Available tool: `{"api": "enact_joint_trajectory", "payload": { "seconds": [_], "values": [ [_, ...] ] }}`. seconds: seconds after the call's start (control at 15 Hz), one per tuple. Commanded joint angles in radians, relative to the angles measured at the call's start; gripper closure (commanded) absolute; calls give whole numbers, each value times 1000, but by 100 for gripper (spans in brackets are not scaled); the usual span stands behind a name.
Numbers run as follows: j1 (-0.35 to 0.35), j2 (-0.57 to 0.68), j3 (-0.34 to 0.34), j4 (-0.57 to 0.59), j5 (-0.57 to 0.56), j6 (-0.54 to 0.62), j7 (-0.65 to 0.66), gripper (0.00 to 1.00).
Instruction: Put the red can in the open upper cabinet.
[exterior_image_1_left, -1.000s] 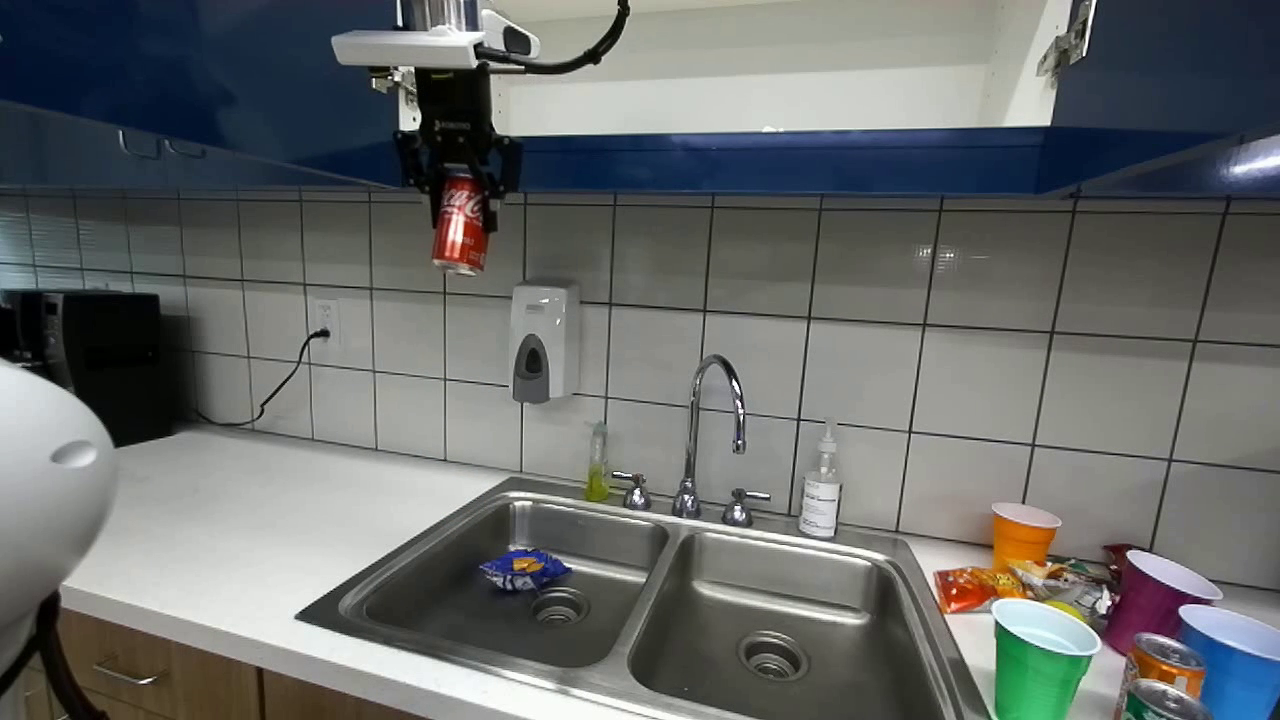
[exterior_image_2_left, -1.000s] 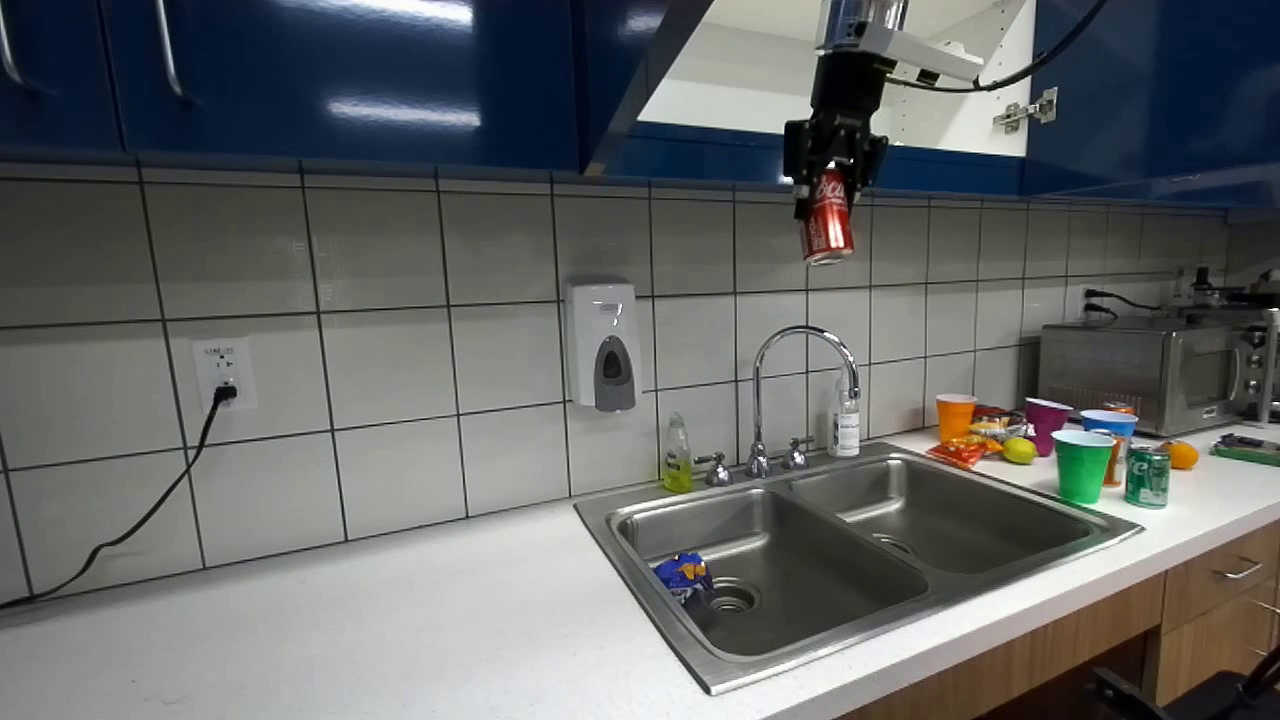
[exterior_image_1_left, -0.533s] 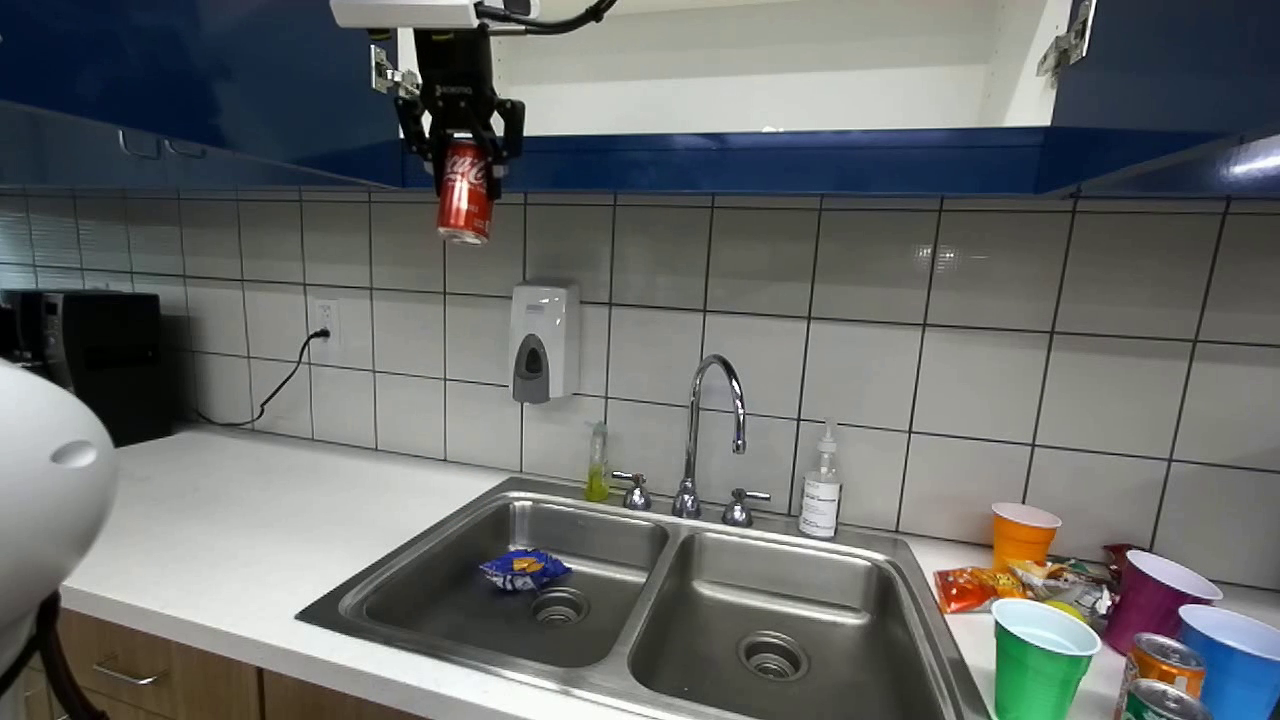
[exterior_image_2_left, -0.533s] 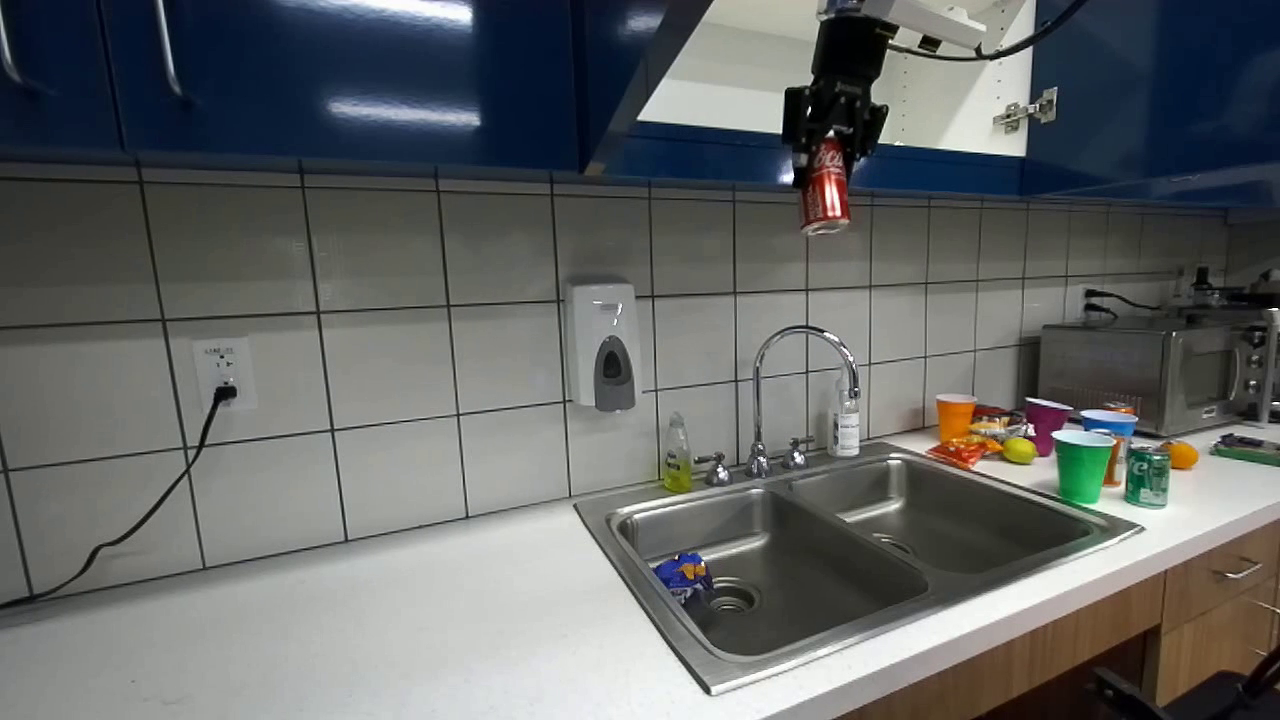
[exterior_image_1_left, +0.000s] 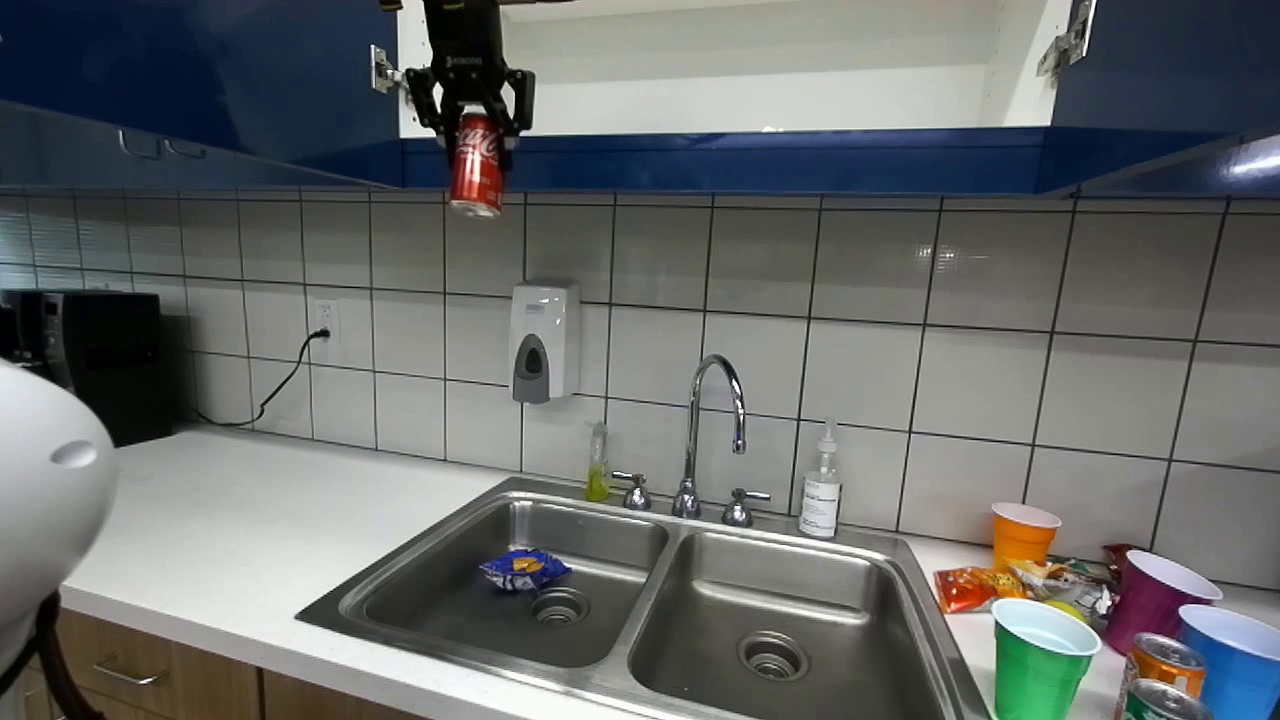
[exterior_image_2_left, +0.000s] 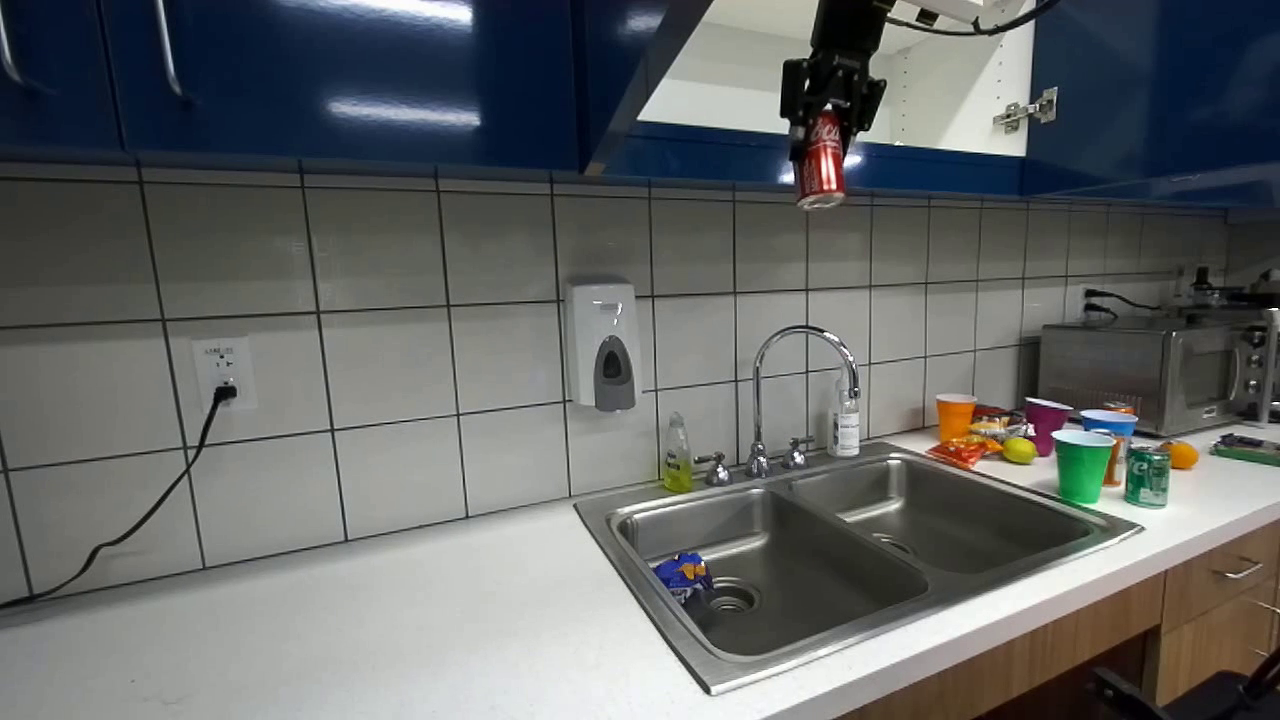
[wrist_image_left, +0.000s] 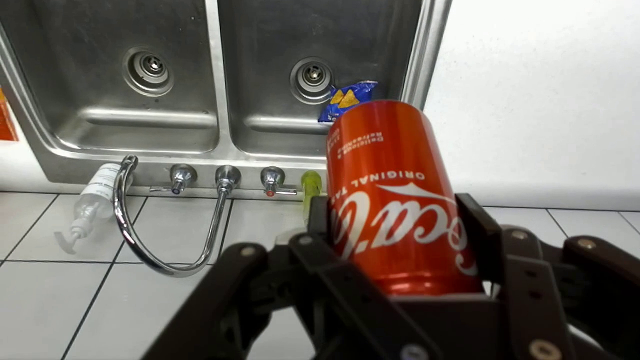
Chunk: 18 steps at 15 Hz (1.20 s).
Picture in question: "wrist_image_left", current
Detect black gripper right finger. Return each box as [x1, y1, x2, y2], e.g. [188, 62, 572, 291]
[455, 191, 640, 360]

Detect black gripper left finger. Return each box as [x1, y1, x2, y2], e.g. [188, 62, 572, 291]
[141, 196, 446, 360]

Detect red cola can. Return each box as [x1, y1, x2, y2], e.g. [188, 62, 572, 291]
[323, 97, 483, 298]

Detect green dish soap bottle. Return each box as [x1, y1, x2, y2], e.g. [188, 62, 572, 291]
[297, 169, 323, 215]

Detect chrome gooseneck faucet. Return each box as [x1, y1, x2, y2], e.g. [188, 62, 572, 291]
[109, 156, 242, 278]

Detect blue snack bag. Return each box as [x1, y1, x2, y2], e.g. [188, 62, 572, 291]
[316, 77, 379, 125]

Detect sink drain strainer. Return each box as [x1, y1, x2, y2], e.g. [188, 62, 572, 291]
[287, 58, 334, 106]
[123, 48, 175, 97]

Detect stainless steel double sink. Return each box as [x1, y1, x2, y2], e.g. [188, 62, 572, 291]
[0, 0, 455, 196]

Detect clear pump sanitizer bottle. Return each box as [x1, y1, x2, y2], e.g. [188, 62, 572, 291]
[54, 161, 125, 255]

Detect orange chip bag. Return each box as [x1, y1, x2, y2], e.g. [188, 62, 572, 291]
[0, 87, 17, 144]

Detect chrome faucet handle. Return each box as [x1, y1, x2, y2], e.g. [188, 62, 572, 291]
[258, 166, 287, 199]
[168, 164, 198, 196]

